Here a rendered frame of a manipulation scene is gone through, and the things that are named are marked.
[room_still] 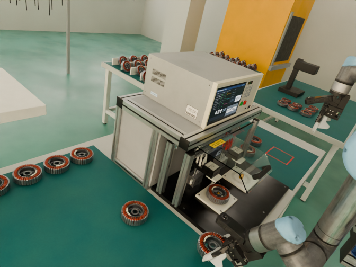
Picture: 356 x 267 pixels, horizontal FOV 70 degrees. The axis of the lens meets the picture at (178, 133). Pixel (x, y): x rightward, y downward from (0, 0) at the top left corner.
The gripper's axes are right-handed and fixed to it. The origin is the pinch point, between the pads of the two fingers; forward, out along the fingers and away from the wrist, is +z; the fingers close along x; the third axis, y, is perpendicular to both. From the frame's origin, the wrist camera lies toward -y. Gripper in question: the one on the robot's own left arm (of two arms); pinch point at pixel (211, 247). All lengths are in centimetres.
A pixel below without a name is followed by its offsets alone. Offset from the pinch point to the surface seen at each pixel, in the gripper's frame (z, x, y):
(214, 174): 2.3, 26.4, -20.9
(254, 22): 44, 376, -186
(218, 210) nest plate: 7.5, 21.2, -6.7
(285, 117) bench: 23, 185, -26
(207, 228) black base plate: 7.4, 9.6, -4.2
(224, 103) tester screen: -21, 31, -44
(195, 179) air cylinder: 12.9, 24.8, -23.5
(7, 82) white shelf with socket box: 4, -35, -85
